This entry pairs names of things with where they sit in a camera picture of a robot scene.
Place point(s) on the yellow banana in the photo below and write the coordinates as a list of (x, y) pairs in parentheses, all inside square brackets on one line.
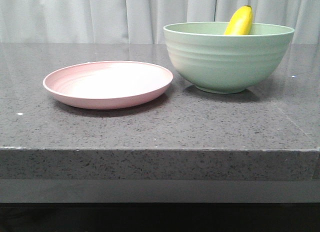
[(240, 22)]

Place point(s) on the pink plate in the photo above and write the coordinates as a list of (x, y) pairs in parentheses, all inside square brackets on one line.
[(107, 85)]

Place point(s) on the green bowl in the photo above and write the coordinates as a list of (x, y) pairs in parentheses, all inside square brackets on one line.
[(225, 64)]

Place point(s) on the grey curtain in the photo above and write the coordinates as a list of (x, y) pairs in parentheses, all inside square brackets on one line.
[(141, 21)]

